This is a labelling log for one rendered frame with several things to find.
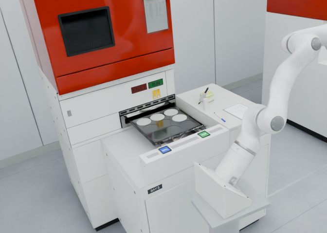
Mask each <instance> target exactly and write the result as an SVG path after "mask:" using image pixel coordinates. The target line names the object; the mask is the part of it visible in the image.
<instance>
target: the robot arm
mask: <svg viewBox="0 0 327 233"><path fill-rule="evenodd" d="M322 46H325V48H326V50H327V24H324V25H320V26H316V27H312V28H307V29H303V30H299V31H295V32H292V33H290V34H288V35H286V36H285V37H284V38H283V39H282V41H281V48H282V50H283V51H284V52H286V53H288V54H291V55H290V56H289V57H288V58H287V59H286V60H285V61H284V62H282V63H281V64H280V65H279V67H278V68H277V70H276V72H275V74H274V76H273V78H272V81H271V84H270V89H269V93H270V98H269V103H268V106H265V105H262V104H254V105H252V106H250V107H249V108H248V109H247V110H246V111H245V113H244V115H243V119H242V124H241V131H240V134H239V135H238V137H237V138H236V140H235V141H234V143H233V144H232V146H231V147H230V149H229V150H228V152H227V153H226V155H225V156H224V158H223V159H222V161H221V162H220V164H219V165H218V167H217V168H216V169H215V170H214V169H212V168H209V167H208V168H207V170H208V171H209V172H210V173H211V174H212V175H213V176H214V177H215V178H217V179H218V180H220V181H221V182H222V183H224V184H225V185H227V186H228V187H230V188H231V189H233V190H235V191H237V192H240V191H241V189H240V188H239V187H237V186H236V184H237V182H238V181H239V179H240V178H241V176H242V175H243V174H244V172H245V171H246V169H247V168H248V166H249V165H250V163H251V162H252V160H253V159H254V157H255V156H256V154H257V153H258V151H259V150H260V147H261V144H260V132H261V130H262V131H263V132H265V133H268V134H276V133H278V132H280V131H281V130H282V129H283V128H284V126H285V124H286V121H287V115H288V101H289V95H290V92H291V89H292V86H293V84H294V82H295V80H296V78H297V76H298V75H299V73H300V72H301V71H302V70H303V68H305V67H306V66H307V65H308V64H309V63H310V62H312V61H313V60H314V59H315V58H316V56H317V55H318V53H319V52H320V49H321V47H322Z"/></svg>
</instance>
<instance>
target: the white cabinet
mask: <svg viewBox="0 0 327 233"><path fill-rule="evenodd" d="M101 142H102V141H101ZM260 144H261V147H260V150H259V151H258V153H257V154H256V156H255V157H254V159H253V160H252V162H251V163H250V165H249V166H248V168H247V169H246V171H245V172H244V174H243V175H242V176H241V179H245V180H246V181H247V182H248V183H249V184H250V185H251V186H252V187H253V188H255V189H256V190H257V191H258V192H259V193H260V194H261V195H262V196H263V197H264V198H265V199H266V200H267V191H268V176H269V162H270V147H271V134H268V133H265V134H263V135H261V136H260ZM102 146H103V151H104V155H105V160H106V164H107V169H108V174H109V180H110V184H111V188H112V193H113V198H114V202H115V207H116V211H117V216H118V219H119V220H120V222H121V224H122V225H123V227H124V229H125V230H126V232H127V233H209V226H208V224H207V223H206V222H205V220H204V219H203V218H202V216H201V215H200V214H199V212H198V211H197V209H196V208H195V207H194V205H193V204H192V203H191V198H192V196H193V194H194V192H195V190H196V186H195V170H194V166H192V167H190V168H187V169H185V170H183V171H181V172H178V173H176V174H174V175H171V176H169V177H167V178H165V179H163V180H160V181H158V182H156V183H154V184H151V185H149V186H147V187H144V188H142V189H139V188H138V187H137V186H136V185H135V183H134V182H133V181H132V179H131V178H130V177H129V175H128V174H127V173H126V172H125V170H124V169H123V168H122V166H121V165H120V164H119V162H118V161H117V160H116V158H115V157H114V156H113V155H112V154H111V152H110V151H109V150H108V148H107V147H106V146H105V144H104V143H103V142H102ZM226 153H227V151H226V152H224V153H222V154H220V155H217V156H215V157H213V158H210V159H208V160H206V161H203V162H201V163H199V164H200V165H202V166H204V167H206V168H208V167H209V168H212V169H214V170H215V169H216V168H217V167H218V165H219V164H220V162H221V161H222V159H223V158H224V156H225V155H226ZM265 215H266V208H265V209H263V210H261V211H258V212H256V213H254V214H251V215H249V216H247V217H244V218H242V219H240V220H239V231H241V230H243V229H244V228H246V227H248V226H250V225H251V224H253V223H255V222H257V221H258V220H259V219H260V218H261V217H263V216H265Z"/></svg>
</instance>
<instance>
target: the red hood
mask: <svg viewBox="0 0 327 233"><path fill-rule="evenodd" d="M19 2H20V5H21V9H22V12H23V16H24V19H25V23H26V26H27V29H28V33H29V36H30V40H31V43H32V46H33V50H34V53H35V57H36V61H37V65H38V66H39V67H40V69H41V70H42V72H43V73H44V74H45V76H46V77H47V79H48V80H49V81H50V83H51V84H52V86H53V87H54V89H55V90H56V91H57V93H58V94H59V95H63V94H67V93H70V92H74V91H77V90H82V89H85V88H89V87H93V86H96V85H100V84H103V83H106V82H110V81H114V80H117V79H121V78H124V77H128V76H132V75H135V74H139V73H142V72H146V71H150V70H153V69H157V68H161V67H164V66H168V65H171V64H175V53H174V41H173V30H172V18H171V6H170V0H19Z"/></svg>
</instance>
